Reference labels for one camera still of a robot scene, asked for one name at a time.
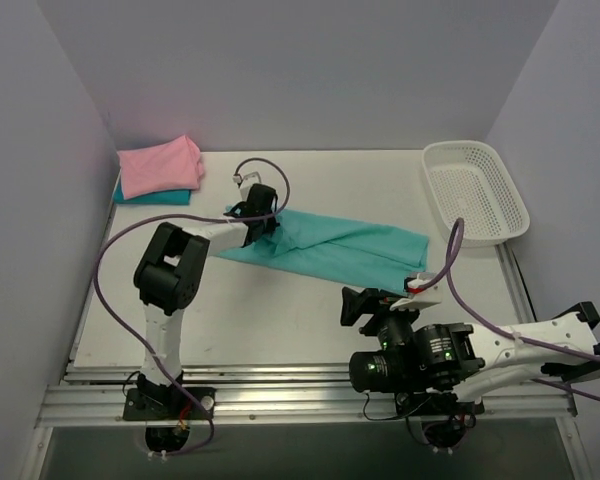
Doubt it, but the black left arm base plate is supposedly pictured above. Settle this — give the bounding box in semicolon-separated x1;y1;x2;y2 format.
122;385;217;422

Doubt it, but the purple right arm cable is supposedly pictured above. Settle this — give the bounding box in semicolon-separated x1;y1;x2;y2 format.
421;217;600;449

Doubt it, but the aluminium mounting rail frame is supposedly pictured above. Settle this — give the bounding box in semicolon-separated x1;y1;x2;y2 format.
34;244;579;431

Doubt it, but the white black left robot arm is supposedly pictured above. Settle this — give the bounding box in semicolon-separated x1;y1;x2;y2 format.
133;183;278;419

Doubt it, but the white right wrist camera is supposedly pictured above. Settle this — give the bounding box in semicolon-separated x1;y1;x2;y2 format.
390;272;442;311

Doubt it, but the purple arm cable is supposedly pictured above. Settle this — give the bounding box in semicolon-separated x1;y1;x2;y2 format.
94;157;291;456
421;217;600;449

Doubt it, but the mint green t-shirt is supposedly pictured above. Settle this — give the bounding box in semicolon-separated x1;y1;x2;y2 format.
219;209;429;293

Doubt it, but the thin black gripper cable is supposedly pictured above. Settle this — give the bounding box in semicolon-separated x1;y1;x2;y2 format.
362;392;406;421

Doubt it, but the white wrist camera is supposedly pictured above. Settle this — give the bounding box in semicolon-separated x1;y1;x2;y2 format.
390;272;442;311
237;171;262;201

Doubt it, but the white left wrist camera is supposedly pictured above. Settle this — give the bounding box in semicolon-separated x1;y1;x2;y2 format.
237;171;262;201

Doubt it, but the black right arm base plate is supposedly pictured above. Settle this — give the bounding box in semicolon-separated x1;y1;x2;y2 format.
394;392;485;417

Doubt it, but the white perforated plastic basket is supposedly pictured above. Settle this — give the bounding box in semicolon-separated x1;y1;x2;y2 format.
421;140;530;248

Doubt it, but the folded pink t-shirt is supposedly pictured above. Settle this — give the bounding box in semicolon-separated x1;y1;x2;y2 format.
117;135;205;200

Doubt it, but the folded teal t-shirt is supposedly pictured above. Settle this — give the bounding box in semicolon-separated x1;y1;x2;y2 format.
113;182;191;206

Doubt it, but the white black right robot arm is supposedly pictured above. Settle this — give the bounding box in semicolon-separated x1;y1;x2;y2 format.
340;287;600;413

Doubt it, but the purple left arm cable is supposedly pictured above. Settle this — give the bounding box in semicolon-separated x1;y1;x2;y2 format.
94;157;291;456

